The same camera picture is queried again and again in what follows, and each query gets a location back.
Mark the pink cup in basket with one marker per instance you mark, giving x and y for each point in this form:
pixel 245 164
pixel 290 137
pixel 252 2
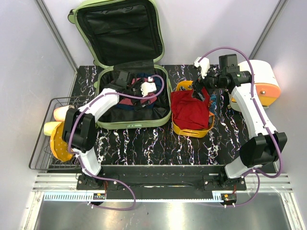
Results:
pixel 59 114

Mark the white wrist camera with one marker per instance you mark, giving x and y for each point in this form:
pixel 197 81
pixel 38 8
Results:
pixel 202 64
pixel 148 87

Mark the navy blue garment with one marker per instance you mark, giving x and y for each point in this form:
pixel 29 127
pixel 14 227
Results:
pixel 139 78

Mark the orange plastic basket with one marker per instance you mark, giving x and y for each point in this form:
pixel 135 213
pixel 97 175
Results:
pixel 186 85

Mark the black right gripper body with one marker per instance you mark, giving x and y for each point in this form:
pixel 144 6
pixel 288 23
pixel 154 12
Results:
pixel 211 82

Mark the red garment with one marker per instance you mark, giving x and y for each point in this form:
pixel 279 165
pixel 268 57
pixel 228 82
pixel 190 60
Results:
pixel 189 112

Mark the green hard-shell suitcase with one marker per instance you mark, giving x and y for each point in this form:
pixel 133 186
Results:
pixel 125 35

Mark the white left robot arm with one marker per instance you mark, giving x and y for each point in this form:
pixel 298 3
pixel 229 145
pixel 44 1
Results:
pixel 79 130

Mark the yellow dotted plate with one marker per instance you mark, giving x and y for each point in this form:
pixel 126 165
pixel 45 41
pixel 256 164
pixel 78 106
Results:
pixel 59 147

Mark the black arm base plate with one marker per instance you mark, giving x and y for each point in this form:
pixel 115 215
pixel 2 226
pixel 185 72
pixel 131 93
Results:
pixel 204 177

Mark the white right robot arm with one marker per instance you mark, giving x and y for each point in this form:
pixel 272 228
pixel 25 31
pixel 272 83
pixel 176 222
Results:
pixel 244 82

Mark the pink maroon garment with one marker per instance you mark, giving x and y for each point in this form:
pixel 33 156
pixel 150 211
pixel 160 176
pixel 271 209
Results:
pixel 135 104

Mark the yellow cup in basket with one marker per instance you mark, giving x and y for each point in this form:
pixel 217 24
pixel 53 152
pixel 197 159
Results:
pixel 49 127

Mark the white orange drawer cabinet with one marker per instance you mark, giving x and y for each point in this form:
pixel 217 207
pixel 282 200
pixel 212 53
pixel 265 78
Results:
pixel 267 87

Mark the black marble pattern mat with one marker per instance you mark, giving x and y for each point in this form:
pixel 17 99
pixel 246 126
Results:
pixel 162 146

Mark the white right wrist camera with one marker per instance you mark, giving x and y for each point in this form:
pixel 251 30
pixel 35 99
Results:
pixel 202 64

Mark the aluminium rail frame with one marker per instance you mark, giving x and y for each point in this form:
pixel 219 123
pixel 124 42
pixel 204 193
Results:
pixel 67 187

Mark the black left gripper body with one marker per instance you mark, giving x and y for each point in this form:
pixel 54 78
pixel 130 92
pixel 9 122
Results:
pixel 135 89

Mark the black wire basket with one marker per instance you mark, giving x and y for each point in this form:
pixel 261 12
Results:
pixel 50 151

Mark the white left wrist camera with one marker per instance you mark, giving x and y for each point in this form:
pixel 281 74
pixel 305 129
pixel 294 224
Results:
pixel 148 87

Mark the colourful patterned shorts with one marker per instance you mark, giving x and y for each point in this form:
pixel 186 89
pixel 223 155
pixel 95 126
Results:
pixel 212 105

